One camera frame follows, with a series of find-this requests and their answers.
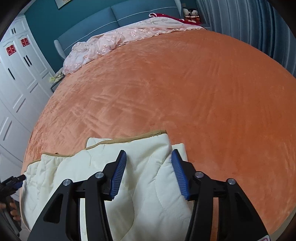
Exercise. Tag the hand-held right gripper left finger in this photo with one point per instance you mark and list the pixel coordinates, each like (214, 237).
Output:
(118, 176)

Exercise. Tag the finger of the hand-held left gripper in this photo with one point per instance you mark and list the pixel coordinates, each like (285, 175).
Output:
(15, 180)

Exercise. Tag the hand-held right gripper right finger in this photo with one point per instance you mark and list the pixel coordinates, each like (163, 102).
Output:
(180, 176)

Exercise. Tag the cream quilted jacket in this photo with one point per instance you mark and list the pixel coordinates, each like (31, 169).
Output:
(148, 176)

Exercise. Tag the person's left hand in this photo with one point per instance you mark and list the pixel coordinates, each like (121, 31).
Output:
(12, 210)

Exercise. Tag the orange plush blanket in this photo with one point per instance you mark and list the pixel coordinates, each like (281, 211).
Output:
(185, 92)

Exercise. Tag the white wardrobe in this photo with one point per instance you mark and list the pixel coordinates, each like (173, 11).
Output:
(20, 92)

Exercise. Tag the grey nightstand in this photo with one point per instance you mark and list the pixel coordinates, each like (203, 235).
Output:
(55, 87)

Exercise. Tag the pale yellow cloth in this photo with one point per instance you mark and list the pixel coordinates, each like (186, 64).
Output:
(56, 77)

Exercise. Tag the red paper wardrobe decoration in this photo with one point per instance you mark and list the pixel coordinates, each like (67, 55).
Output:
(24, 42)
(9, 50)

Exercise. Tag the pink floral quilt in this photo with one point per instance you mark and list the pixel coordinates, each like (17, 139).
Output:
(104, 41)

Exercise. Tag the blue upholstered headboard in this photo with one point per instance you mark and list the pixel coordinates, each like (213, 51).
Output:
(92, 20)

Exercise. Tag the red cloth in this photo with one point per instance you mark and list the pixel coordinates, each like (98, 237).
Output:
(163, 15)

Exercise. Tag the plush doll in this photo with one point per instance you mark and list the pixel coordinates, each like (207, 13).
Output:
(186, 12)
(193, 14)

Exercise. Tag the grey-blue curtain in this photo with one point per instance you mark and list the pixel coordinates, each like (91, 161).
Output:
(249, 27)

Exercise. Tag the framed wall picture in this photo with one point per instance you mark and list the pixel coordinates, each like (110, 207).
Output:
(63, 2)

